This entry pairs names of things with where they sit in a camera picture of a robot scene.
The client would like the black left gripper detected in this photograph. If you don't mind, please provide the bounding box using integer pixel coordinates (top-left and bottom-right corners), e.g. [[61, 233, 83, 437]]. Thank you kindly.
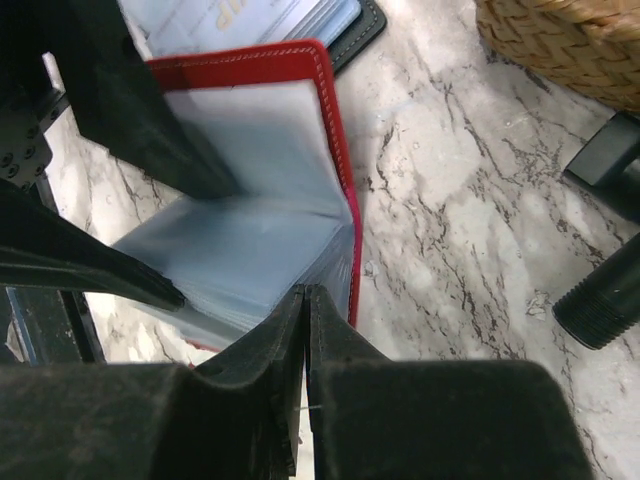
[[1, 1, 240, 311]]

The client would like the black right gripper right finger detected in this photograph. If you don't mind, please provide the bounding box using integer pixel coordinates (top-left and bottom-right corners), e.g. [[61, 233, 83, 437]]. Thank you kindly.
[[304, 286, 593, 479]]

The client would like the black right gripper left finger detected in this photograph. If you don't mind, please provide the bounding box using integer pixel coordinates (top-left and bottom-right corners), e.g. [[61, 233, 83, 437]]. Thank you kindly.
[[1, 286, 304, 479]]

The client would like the black leather card holder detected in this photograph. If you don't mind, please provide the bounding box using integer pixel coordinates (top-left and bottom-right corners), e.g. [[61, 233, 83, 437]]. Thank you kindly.
[[119, 0, 387, 73]]

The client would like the red leather card holder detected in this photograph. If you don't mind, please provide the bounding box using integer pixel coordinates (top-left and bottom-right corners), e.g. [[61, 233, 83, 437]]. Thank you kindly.
[[115, 39, 362, 351]]

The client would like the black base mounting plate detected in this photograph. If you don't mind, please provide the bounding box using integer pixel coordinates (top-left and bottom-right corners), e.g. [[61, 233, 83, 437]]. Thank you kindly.
[[1, 287, 105, 366]]

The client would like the black T-shaped pipe fitting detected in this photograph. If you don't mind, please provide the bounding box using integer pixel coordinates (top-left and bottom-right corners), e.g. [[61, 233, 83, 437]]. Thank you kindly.
[[552, 112, 639, 350]]

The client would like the brown woven organizer tray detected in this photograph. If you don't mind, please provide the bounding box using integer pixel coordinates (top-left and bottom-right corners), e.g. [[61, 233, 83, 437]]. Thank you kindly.
[[476, 1, 639, 113]]

